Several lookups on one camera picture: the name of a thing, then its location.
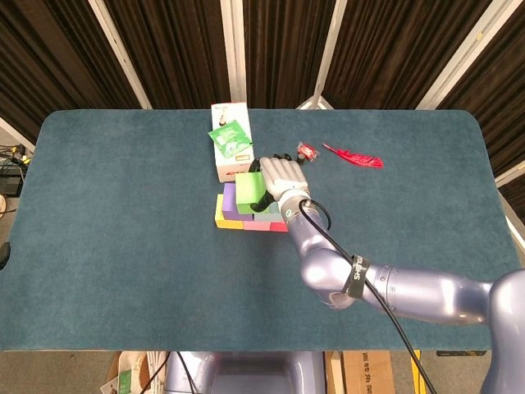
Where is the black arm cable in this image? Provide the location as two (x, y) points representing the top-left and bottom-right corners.
(298, 198), (436, 394)

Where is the green sachet packet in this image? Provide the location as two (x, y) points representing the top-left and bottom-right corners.
(207, 118), (253, 158)

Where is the white cardboard box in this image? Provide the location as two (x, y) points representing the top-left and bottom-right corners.
(210, 102), (256, 183)

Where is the printed paper bag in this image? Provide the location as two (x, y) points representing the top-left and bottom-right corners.
(99, 350), (169, 394)

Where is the black strap on arm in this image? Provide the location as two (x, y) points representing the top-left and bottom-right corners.
(340, 254), (372, 300)

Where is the wooden plank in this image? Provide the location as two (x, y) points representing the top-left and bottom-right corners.
(325, 350), (345, 394)

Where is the purple foam cube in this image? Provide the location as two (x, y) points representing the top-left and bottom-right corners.
(222, 182), (253, 221)

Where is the red candy wrapper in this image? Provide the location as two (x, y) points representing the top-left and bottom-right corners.
(298, 140), (320, 161)

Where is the teal felt table cover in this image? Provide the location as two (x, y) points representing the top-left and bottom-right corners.
(0, 108), (525, 352)

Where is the red feather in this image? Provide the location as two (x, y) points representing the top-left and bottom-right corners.
(322, 142), (385, 169)

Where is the white metal frame post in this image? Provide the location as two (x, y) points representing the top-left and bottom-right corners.
(294, 0), (349, 111)
(88, 0), (153, 110)
(0, 116), (37, 153)
(414, 0), (514, 111)
(494, 163), (525, 188)
(220, 0), (249, 103)

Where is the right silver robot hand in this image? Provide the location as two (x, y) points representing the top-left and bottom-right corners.
(248, 153), (310, 214)

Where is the yellow foam cube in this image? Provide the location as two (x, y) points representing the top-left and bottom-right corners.
(214, 193), (245, 230)

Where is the purple-grey robot torso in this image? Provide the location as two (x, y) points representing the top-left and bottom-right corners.
(163, 350), (327, 394)

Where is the black cable under table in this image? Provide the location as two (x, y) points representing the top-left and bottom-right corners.
(176, 350), (196, 394)

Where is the black device box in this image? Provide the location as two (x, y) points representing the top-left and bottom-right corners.
(0, 175), (24, 195)

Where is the green foam cube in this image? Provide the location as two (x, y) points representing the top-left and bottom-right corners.
(234, 172), (267, 215)

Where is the bundle of floor cables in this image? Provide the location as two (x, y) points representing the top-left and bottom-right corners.
(0, 143), (32, 166)

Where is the light blue foam cube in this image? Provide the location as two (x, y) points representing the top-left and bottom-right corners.
(253, 203), (283, 222)

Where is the brown cardboard box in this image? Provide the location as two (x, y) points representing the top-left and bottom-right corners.
(342, 350), (397, 394)

